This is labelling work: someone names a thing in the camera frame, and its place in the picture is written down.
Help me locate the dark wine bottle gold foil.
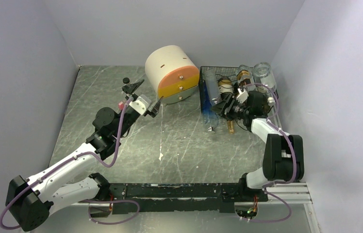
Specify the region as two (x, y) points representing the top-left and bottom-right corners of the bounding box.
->
(218, 77), (235, 134)

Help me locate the cream round drawer cabinet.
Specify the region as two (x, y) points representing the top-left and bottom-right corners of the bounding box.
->
(145, 45), (199, 104)

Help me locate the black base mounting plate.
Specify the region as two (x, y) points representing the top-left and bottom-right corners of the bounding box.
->
(92, 180), (268, 214)

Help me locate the small pink block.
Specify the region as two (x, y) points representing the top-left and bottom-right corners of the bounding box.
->
(118, 101), (128, 111)

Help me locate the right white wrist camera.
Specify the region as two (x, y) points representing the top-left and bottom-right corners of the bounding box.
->
(236, 88), (248, 104)

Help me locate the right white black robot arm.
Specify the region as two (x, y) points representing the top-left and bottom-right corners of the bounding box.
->
(211, 91), (304, 201)

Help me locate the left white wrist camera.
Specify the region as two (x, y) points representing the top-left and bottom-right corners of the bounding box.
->
(129, 94), (152, 116)

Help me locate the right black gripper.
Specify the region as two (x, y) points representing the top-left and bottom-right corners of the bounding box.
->
(210, 93), (249, 121)

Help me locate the black wire wine rack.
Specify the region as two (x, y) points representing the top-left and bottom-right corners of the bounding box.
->
(198, 63), (278, 119)

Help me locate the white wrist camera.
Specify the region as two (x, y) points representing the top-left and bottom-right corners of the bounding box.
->
(236, 88), (248, 104)
(129, 94), (152, 116)

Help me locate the aluminium rail frame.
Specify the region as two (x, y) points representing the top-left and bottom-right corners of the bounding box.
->
(24, 164), (322, 233)

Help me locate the blue plastic bottle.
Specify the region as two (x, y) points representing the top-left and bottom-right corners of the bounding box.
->
(201, 84), (219, 133)

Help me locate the large clear glass bottle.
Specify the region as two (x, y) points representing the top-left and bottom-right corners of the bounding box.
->
(252, 62), (277, 106)

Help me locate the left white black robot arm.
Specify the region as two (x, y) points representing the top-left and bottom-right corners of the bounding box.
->
(4, 78), (160, 232)

